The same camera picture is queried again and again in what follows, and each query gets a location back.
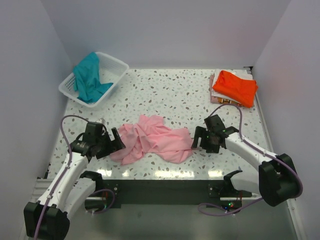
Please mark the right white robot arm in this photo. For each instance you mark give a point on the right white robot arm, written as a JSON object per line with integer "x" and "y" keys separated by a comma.
{"x": 276, "y": 179}

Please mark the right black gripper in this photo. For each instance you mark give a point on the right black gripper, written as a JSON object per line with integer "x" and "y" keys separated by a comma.
{"x": 200, "y": 132}

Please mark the teal t-shirt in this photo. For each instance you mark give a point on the teal t-shirt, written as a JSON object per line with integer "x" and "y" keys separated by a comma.
{"x": 87, "y": 80}

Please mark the pink t-shirt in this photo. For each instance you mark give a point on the pink t-shirt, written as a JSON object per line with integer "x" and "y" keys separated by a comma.
{"x": 150, "y": 135}

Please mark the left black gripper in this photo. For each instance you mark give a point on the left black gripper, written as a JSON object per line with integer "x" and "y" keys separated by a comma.
{"x": 114, "y": 145}

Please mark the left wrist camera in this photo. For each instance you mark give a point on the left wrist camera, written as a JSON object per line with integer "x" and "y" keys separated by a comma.
{"x": 101, "y": 120}

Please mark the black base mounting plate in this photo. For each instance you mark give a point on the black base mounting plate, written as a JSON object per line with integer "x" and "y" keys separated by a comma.
{"x": 174, "y": 192}

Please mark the aluminium frame rail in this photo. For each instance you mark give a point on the aluminium frame rail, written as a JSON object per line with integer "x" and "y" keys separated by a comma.
{"x": 41, "y": 185}

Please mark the folded white t-shirt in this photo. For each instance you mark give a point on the folded white t-shirt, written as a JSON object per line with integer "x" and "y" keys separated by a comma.
{"x": 214, "y": 95}

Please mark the folded orange t-shirt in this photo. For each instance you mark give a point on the folded orange t-shirt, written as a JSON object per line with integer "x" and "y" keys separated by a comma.
{"x": 241, "y": 90}

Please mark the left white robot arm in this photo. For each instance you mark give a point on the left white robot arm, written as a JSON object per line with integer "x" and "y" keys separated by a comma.
{"x": 49, "y": 217}

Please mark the folded patterned orange garment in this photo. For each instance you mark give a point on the folded patterned orange garment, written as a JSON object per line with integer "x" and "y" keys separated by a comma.
{"x": 228, "y": 101}

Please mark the white plastic basket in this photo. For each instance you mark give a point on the white plastic basket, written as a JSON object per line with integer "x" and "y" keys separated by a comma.
{"x": 111, "y": 70}

